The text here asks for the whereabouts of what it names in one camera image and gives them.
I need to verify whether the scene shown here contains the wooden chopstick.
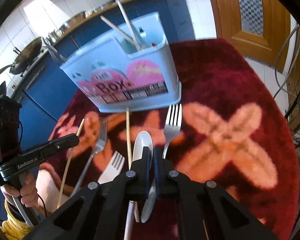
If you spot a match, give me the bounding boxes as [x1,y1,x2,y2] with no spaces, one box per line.
[100,15,141,51]
[57,119,85,208]

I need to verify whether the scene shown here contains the steel fork long handle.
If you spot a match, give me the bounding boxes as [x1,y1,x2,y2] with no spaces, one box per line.
[70,117,108,197]

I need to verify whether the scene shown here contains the white plastic spoon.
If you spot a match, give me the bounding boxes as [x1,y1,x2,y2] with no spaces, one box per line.
[132,130,157,223]

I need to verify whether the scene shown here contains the yellow sleeve forearm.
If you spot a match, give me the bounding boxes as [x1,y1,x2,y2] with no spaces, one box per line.
[0,201,34,240]

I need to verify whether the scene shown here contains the person's left hand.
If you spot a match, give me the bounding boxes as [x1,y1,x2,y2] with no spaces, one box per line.
[0,171,39,207]

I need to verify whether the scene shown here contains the white plastic fork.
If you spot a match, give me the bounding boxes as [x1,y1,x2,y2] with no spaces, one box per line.
[97,151,125,184]

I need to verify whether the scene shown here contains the blue base cabinets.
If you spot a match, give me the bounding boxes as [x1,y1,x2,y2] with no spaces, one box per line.
[0,0,196,225]

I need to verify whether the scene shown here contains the red floral table cloth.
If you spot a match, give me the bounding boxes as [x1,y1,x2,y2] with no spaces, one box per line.
[36,38,299,239]

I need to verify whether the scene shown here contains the black wok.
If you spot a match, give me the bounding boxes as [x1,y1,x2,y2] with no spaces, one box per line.
[0,37,42,75]

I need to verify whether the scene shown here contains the steel kettle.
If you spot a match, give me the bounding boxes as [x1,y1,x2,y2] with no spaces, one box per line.
[46,30,62,45]

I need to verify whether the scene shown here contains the light blue utensil box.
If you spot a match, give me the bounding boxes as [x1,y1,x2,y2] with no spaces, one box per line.
[60,12,181,113]

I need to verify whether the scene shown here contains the steel mixing bowl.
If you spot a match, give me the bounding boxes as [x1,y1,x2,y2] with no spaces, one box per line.
[59,11,86,31]

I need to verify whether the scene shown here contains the wooden chopstick in box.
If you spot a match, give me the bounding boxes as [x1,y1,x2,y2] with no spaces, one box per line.
[100,15,141,51]

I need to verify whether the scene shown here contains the white chopstick in box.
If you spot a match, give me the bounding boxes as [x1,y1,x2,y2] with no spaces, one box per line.
[116,0,146,51]

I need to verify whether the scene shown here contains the wooden glass-panel door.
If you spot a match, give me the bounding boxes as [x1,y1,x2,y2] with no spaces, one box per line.
[210,0,290,72]

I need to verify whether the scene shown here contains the grey cables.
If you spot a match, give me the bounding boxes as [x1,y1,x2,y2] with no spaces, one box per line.
[273,24,300,120]

